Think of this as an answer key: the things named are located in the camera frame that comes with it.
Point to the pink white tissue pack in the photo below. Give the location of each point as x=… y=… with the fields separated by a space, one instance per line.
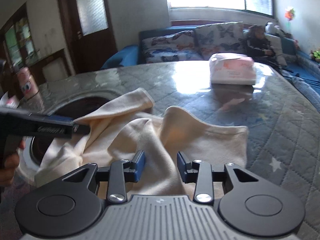
x=232 y=69

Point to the brown wooden door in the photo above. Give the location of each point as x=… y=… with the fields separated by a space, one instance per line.
x=88 y=33

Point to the white plush toy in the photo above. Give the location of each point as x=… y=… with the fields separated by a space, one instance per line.
x=272 y=29

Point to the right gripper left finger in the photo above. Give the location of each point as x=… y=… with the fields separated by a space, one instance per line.
x=121 y=172

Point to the cream beige sweatshirt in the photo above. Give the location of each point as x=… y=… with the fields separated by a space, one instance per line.
x=123 y=126

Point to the person's left hand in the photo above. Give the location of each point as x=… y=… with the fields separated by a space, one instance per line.
x=10 y=166

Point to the blue sofa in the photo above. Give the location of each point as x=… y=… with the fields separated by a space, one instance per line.
x=284 y=48

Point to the pink cartoon face bottle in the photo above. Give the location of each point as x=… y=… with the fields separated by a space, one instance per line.
x=27 y=83

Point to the left butterfly cushion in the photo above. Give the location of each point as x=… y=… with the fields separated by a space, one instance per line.
x=180 y=46

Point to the dark wooden cabinet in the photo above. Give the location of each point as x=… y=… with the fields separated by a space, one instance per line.
x=18 y=48

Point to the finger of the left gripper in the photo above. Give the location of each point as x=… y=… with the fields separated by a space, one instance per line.
x=81 y=129
x=58 y=118

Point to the butterfly cushion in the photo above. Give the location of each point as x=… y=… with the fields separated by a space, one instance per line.
x=180 y=46
x=220 y=38

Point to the right butterfly cushion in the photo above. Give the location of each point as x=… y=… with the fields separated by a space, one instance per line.
x=220 y=38

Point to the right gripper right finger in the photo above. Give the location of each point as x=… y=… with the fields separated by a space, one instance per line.
x=200 y=173

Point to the dark clothed doll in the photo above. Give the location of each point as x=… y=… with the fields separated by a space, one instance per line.
x=258 y=47

